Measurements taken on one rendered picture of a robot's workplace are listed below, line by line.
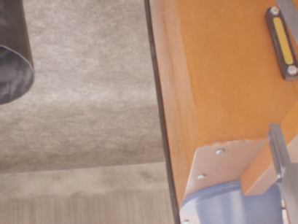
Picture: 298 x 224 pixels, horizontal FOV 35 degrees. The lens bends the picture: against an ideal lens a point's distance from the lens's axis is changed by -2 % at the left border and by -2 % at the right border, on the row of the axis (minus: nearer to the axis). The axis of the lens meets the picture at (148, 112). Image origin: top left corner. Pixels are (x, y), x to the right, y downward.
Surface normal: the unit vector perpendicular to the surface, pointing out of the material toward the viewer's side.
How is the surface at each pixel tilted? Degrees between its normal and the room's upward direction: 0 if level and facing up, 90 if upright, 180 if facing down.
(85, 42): 0
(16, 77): 81
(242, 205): 83
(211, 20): 90
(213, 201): 84
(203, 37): 90
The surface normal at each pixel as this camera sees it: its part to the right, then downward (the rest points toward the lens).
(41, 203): 0.08, -0.44
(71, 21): 0.11, 0.89
